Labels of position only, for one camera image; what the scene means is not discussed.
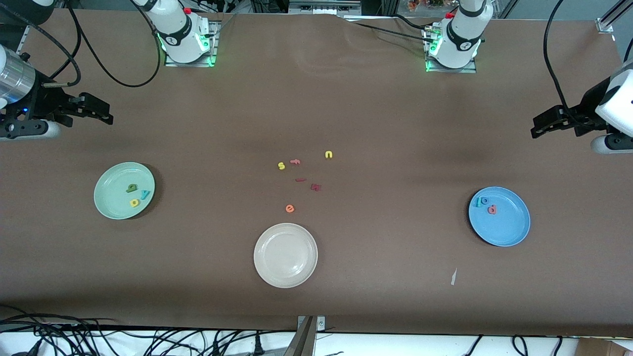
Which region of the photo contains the green plate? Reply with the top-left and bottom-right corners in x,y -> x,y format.
93,162 -> 156,220

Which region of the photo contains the blue plate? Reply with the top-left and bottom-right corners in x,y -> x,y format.
468,186 -> 531,247

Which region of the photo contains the cardboard box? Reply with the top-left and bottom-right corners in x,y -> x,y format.
576,338 -> 633,356

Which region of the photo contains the white plate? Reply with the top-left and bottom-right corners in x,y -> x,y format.
253,223 -> 318,289

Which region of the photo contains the grey equipment box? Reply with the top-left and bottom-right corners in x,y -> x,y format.
288,0 -> 362,15

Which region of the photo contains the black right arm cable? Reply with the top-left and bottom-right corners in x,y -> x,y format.
0,0 -> 163,89

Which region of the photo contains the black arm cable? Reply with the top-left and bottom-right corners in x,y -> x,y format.
0,0 -> 163,89
543,0 -> 633,122

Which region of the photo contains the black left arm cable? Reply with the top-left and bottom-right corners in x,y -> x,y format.
543,0 -> 633,122

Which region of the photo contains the aluminium profile rail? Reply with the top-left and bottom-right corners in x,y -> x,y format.
596,0 -> 633,34

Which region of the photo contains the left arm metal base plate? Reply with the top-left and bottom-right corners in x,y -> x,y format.
425,27 -> 478,74

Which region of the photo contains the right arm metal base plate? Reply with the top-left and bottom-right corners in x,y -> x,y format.
164,20 -> 218,68

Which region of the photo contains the black cable on table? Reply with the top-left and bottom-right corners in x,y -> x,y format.
346,14 -> 436,44

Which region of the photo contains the tangled black cable bundle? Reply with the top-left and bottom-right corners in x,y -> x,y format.
0,304 -> 297,356

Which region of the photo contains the small metal bracket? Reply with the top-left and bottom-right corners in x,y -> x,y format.
297,315 -> 326,331

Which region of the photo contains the grey metal post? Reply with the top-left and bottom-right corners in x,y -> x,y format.
283,316 -> 317,356

